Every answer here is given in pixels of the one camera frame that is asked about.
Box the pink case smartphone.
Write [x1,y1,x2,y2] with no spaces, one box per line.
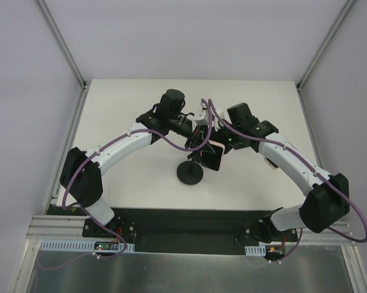
[201,140,225,171]

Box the left white cable duct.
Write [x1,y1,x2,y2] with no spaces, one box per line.
[40,240,135,254]

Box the white case smartphone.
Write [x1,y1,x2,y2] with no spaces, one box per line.
[264,157,279,170]

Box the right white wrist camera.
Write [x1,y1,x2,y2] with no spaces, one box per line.
[213,108,226,132]

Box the white cable duct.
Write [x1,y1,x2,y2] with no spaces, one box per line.
[40,240,135,254]
[244,245,266,257]

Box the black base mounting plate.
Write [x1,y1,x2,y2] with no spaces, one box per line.
[81,206,297,256]

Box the aluminium frame post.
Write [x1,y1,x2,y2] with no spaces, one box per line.
[34,0,91,91]
[296,0,360,91]

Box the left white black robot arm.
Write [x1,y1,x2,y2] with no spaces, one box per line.
[59,89,220,237]

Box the round base black phone stand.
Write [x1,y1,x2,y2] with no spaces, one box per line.
[176,152,204,186]

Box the left aluminium frame post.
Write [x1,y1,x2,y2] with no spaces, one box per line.
[34,0,91,91]

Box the aluminium extrusion rail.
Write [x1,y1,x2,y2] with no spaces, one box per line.
[26,213,90,241]

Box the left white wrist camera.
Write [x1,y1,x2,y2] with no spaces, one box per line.
[192,108,208,128]

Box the right aluminium frame post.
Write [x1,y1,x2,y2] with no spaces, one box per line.
[296,0,360,91]

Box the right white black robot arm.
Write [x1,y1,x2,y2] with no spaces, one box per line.
[210,103,351,241]

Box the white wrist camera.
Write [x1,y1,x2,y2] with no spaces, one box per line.
[192,108,208,128]
[213,108,226,132]

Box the right white cable duct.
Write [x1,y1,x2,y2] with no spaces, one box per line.
[244,245,266,257]

